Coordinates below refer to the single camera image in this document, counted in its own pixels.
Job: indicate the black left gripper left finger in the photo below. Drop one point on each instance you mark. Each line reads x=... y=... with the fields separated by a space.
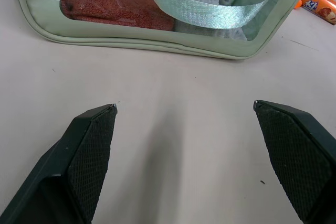
x=78 y=161

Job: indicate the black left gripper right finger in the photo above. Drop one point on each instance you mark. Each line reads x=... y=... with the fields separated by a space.
x=294 y=155

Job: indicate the light green transparent bag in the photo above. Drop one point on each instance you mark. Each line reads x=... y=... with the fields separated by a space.
x=105 y=31

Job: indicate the orange snack tube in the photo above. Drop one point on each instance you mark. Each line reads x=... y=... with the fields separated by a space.
x=319 y=5

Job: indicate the rust red folded towel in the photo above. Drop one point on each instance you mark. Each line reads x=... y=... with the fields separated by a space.
x=110 y=7

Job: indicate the pale grey folded towel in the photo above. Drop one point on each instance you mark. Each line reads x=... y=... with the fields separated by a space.
x=194 y=1

